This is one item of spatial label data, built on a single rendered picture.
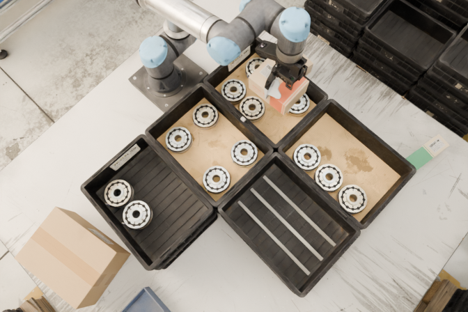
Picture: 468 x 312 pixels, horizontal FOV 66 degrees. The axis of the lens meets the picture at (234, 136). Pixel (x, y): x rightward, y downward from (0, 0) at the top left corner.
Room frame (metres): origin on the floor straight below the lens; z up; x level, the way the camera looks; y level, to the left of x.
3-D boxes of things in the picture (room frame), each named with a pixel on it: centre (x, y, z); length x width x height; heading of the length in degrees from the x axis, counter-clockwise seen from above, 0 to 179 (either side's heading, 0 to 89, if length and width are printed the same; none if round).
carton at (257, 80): (0.56, -0.17, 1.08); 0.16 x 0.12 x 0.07; 40
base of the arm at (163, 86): (0.83, 0.27, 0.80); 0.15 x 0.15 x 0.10
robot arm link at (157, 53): (0.84, 0.27, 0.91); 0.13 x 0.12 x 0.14; 131
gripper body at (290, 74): (0.53, -0.19, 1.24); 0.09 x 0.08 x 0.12; 40
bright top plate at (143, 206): (0.22, 0.39, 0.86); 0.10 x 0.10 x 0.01
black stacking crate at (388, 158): (0.30, -0.38, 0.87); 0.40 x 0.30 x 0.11; 37
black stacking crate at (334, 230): (0.12, -0.14, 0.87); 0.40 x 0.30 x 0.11; 37
